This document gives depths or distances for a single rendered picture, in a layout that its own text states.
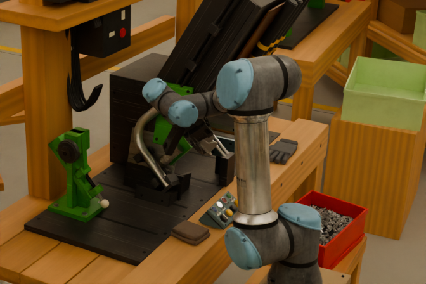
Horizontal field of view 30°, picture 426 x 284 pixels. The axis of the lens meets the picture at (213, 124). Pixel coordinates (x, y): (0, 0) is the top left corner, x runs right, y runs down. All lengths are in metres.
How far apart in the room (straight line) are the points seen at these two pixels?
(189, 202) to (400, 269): 1.75
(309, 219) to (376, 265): 2.08
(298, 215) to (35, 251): 0.81
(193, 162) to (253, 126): 1.00
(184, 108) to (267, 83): 0.39
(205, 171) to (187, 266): 0.62
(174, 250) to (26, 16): 0.81
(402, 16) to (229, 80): 3.63
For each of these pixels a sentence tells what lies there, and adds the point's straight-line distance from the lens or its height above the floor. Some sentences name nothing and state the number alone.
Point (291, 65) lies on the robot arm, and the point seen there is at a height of 1.54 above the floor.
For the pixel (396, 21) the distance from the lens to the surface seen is 5.52.
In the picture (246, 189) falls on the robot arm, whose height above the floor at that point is 1.25.
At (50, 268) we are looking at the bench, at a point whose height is 0.88.
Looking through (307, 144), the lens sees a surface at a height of 0.90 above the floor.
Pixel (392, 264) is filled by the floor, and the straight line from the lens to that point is 4.15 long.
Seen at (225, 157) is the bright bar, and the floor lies 1.01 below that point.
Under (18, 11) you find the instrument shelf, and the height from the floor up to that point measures 1.54.
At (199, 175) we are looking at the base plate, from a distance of 2.80.
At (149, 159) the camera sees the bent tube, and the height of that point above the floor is 1.03.
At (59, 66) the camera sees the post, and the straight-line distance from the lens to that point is 2.55.
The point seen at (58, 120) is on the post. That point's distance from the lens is 2.61.
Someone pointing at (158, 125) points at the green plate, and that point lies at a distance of 2.61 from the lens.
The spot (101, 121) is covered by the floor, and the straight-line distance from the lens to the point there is 5.57.
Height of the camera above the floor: 2.15
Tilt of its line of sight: 23 degrees down
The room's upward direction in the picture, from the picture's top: 3 degrees clockwise
